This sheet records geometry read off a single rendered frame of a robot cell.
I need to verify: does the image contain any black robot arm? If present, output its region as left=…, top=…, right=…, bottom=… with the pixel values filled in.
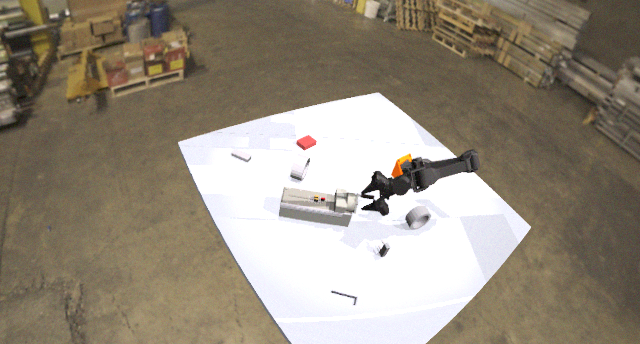
left=371, top=149, right=480, bottom=197

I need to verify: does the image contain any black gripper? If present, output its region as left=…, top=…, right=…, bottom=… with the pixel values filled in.
left=360, top=182, right=396, bottom=217

